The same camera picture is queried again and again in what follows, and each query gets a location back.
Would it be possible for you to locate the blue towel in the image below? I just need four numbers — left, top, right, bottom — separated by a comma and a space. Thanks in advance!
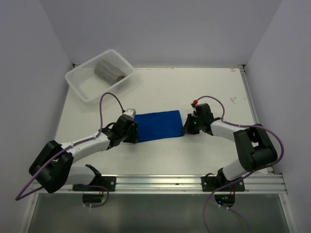
135, 110, 184, 143

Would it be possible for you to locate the grey towel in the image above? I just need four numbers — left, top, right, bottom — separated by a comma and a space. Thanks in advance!
94, 60, 126, 85

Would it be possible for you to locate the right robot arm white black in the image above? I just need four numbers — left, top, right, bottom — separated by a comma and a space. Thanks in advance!
182, 101, 277, 191

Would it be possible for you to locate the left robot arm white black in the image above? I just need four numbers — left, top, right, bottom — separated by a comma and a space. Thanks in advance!
29, 109, 138, 193

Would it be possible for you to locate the white plastic basket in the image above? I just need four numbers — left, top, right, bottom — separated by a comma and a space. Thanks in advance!
65, 50, 135, 104

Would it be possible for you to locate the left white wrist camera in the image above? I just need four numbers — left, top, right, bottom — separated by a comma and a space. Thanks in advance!
122, 109, 136, 119

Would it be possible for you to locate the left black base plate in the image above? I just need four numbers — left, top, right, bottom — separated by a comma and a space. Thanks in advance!
72, 176, 117, 192

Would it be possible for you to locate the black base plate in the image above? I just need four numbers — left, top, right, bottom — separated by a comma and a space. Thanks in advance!
72, 176, 117, 192
201, 173, 245, 192

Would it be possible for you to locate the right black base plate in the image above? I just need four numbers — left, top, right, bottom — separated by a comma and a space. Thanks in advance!
201, 173, 245, 192

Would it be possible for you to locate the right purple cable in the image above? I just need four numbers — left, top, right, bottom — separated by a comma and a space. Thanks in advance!
196, 95, 285, 233

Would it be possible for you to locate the purple cable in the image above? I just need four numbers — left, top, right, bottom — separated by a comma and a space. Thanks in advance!
15, 92, 126, 201
196, 95, 285, 233

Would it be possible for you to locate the aluminium mounting rail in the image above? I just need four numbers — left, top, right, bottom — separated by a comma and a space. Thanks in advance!
31, 173, 289, 195

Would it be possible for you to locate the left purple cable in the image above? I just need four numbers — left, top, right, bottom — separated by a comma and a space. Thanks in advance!
15, 92, 126, 201

